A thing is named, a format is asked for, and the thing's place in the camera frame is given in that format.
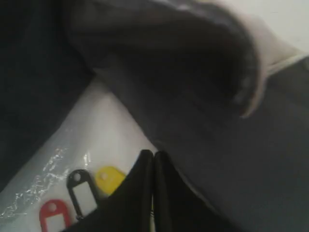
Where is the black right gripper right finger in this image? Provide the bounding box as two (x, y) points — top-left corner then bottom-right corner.
(154, 152), (232, 232)

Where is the red key tag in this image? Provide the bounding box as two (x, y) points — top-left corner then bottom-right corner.
(39, 199), (71, 232)

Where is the clear plastic bag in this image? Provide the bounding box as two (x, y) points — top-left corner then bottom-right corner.
(0, 80), (155, 232)

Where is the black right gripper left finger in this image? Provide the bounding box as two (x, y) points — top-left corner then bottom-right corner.
(65, 150), (154, 232)

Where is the cream canvas duffel bag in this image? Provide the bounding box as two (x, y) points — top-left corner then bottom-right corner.
(0, 0), (309, 232)

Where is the black key tag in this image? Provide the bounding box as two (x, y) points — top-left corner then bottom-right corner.
(66, 169), (98, 220)

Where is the yellow key tag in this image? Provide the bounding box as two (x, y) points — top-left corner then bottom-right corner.
(95, 166), (126, 196)

